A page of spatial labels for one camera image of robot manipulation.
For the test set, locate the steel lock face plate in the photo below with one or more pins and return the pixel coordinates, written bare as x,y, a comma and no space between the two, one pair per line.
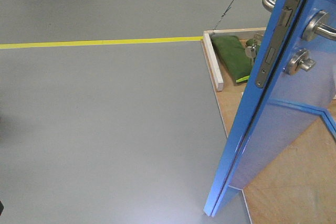
278,28

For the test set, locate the wooden plywood platform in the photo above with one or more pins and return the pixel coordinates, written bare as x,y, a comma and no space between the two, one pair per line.
298,186

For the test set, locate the steel inner door handle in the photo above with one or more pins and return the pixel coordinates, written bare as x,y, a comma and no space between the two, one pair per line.
318,26

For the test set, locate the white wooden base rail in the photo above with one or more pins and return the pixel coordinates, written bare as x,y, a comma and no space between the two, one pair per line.
213,62

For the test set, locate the yellow floor tape line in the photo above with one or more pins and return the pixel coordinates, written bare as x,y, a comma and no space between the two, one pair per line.
99,42

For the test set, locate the left green sandbag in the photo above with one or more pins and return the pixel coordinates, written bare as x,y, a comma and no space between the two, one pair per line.
232,54

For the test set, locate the steel thumb turn lock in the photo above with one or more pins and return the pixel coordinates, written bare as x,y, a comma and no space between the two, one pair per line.
300,61

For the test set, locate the right green sandbag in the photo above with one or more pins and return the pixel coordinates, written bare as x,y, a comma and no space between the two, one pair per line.
253,42

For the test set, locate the blue door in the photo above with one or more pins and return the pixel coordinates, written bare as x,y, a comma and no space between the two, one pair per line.
271,118

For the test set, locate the steel outer door handle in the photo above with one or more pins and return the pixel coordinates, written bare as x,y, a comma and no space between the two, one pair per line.
268,4

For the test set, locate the key in outer lock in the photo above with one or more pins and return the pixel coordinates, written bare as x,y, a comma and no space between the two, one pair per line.
251,52

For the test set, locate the steel door handle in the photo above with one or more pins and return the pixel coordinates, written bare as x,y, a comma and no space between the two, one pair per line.
318,26
268,4

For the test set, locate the green sandbag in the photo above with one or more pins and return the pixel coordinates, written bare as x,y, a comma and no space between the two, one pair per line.
232,54
253,42

